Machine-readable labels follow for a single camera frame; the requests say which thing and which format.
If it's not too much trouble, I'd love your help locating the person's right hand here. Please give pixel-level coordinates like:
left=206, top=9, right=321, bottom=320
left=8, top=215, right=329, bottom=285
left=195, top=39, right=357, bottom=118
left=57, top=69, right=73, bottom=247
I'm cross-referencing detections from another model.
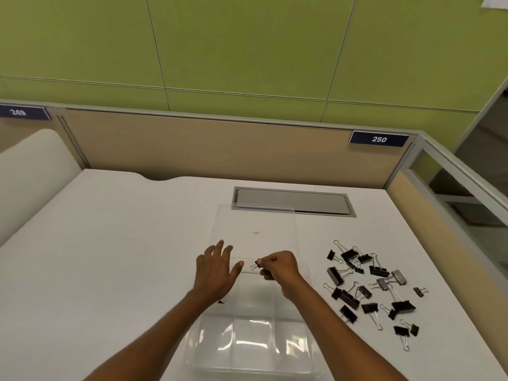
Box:
left=256, top=251, right=305, bottom=302

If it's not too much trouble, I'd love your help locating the person's left hand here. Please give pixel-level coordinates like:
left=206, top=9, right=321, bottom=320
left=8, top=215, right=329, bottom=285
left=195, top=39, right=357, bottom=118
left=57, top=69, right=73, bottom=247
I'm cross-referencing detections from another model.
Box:
left=193, top=240, right=244, bottom=302

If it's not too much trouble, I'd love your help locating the person's left forearm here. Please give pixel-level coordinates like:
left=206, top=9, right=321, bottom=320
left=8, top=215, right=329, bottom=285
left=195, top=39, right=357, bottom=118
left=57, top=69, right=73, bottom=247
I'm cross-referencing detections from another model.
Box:
left=83, top=289, right=235, bottom=381

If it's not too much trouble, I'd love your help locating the person's right forearm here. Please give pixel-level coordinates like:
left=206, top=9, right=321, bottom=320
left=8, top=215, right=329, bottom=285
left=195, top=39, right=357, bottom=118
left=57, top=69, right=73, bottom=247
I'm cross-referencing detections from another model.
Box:
left=280, top=282, right=409, bottom=381

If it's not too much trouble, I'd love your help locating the clear plastic organizer tray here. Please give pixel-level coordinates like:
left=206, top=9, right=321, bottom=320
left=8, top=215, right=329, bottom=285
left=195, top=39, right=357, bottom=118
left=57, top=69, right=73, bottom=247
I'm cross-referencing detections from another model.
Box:
left=184, top=204, right=324, bottom=379

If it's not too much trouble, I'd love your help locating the pile of black binder clips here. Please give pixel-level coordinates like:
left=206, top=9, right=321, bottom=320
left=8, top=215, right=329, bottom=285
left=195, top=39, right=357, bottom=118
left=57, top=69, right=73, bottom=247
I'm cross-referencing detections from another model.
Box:
left=322, top=240, right=429, bottom=351

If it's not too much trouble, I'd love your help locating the beige desk partition panel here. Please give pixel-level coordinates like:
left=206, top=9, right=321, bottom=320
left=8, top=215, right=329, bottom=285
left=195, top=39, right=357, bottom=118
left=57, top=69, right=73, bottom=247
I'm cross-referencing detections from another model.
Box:
left=0, top=100, right=421, bottom=191

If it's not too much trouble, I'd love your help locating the blue desk number label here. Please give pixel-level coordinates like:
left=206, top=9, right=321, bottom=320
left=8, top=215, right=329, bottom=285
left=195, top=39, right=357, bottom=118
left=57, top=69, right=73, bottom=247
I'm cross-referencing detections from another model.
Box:
left=348, top=131, right=410, bottom=148
left=0, top=105, right=52, bottom=121

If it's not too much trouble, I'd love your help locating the glass side partition panel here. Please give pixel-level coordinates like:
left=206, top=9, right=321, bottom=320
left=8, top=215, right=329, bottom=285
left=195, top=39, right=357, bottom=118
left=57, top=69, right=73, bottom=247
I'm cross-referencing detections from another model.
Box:
left=385, top=133, right=508, bottom=302

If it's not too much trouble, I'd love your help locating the metal desk cable cover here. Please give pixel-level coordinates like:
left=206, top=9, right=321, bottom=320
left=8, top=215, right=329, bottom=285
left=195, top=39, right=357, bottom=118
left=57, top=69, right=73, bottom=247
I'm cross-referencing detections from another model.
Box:
left=232, top=186, right=357, bottom=218

